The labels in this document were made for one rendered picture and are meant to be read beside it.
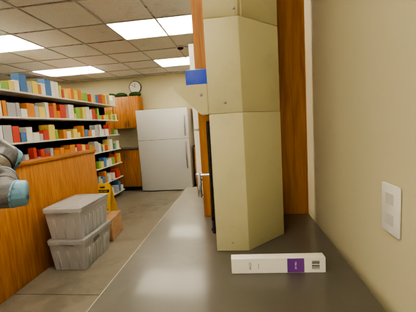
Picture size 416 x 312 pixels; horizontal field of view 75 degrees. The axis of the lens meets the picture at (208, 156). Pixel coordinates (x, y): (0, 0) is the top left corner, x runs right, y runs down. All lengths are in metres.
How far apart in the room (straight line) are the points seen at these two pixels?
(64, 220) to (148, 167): 3.35
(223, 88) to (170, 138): 5.09
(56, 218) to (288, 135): 2.48
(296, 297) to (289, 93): 0.84
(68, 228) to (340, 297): 2.70
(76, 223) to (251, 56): 2.51
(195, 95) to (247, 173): 0.31
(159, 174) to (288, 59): 5.09
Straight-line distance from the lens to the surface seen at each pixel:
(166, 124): 5.98
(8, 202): 0.91
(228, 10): 0.98
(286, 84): 1.30
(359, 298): 0.82
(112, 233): 3.78
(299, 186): 1.33
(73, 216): 3.05
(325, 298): 0.80
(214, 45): 0.94
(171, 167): 6.03
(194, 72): 1.14
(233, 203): 0.94
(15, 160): 1.37
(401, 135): 0.70
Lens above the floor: 1.37
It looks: 6 degrees down
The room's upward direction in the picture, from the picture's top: 4 degrees counter-clockwise
